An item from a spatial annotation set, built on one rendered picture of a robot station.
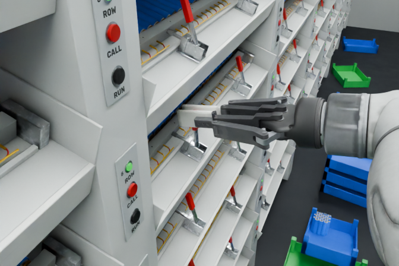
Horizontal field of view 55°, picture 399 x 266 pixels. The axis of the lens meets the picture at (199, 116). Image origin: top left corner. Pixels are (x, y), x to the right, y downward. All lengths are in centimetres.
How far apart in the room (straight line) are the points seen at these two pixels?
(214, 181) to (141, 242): 41
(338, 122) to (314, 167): 172
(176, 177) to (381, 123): 32
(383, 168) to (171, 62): 31
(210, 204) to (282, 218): 107
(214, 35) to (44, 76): 38
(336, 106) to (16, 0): 40
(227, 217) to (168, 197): 51
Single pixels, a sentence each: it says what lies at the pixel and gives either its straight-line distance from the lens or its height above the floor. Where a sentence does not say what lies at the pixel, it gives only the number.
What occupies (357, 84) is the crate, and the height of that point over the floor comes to 3.
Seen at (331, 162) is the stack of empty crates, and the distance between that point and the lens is 198.
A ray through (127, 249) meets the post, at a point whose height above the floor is 96.
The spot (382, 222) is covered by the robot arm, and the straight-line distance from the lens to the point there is 39.
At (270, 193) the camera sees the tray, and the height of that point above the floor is 18.
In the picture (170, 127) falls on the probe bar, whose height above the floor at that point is 97.
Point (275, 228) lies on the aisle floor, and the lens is 186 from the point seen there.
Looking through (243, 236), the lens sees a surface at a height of 36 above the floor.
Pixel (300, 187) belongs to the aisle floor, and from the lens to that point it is 209.
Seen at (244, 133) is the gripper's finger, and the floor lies 104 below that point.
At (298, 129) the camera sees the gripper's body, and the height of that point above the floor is 106.
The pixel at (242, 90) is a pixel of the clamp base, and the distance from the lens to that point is 89.
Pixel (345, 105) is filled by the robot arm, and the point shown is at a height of 110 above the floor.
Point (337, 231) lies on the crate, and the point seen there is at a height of 1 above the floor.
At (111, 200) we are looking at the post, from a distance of 44.
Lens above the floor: 135
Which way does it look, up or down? 31 degrees down
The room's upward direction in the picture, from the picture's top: straight up
